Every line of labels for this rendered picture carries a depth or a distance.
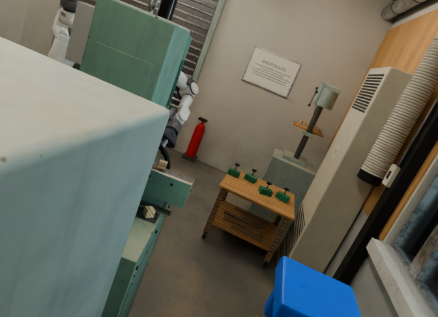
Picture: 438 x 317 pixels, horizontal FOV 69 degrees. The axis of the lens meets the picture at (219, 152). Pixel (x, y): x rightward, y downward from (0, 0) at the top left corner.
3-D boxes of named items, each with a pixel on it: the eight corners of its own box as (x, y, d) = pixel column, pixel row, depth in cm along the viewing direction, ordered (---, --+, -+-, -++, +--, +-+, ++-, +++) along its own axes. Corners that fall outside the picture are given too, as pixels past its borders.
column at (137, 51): (130, 216, 124) (192, 31, 103) (106, 249, 103) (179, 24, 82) (75, 196, 123) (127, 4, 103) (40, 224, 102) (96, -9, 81)
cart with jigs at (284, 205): (272, 239, 320) (299, 184, 302) (267, 271, 266) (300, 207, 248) (212, 211, 328) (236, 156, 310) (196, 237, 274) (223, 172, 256)
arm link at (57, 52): (49, 35, 141) (35, 75, 145) (72, 46, 143) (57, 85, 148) (58, 36, 151) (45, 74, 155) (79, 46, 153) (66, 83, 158)
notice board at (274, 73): (287, 98, 411) (302, 64, 397) (287, 98, 409) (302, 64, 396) (241, 79, 417) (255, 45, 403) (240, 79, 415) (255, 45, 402)
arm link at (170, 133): (167, 150, 185) (174, 137, 194) (178, 145, 180) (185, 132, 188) (152, 135, 180) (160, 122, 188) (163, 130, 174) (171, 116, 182)
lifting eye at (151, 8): (155, 15, 95) (161, -7, 93) (149, 13, 90) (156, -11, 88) (150, 14, 95) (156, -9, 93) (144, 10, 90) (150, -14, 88)
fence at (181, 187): (188, 195, 136) (191, 184, 134) (187, 197, 134) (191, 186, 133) (54, 143, 134) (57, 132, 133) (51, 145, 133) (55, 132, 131)
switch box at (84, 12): (99, 66, 100) (113, 14, 95) (84, 66, 90) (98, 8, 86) (81, 58, 100) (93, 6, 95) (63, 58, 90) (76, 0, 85)
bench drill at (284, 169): (288, 212, 398) (348, 93, 353) (287, 236, 339) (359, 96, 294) (252, 196, 404) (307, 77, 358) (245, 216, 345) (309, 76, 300)
